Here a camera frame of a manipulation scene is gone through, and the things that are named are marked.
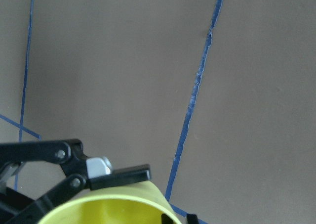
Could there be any yellow paper cup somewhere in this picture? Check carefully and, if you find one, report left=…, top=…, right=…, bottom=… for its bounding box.
left=39, top=181, right=180, bottom=224

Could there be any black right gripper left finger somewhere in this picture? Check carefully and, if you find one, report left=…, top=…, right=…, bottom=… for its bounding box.
left=0, top=139, right=151, bottom=224

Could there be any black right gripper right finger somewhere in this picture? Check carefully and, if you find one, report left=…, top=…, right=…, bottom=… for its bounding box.
left=160, top=213, right=198, bottom=224

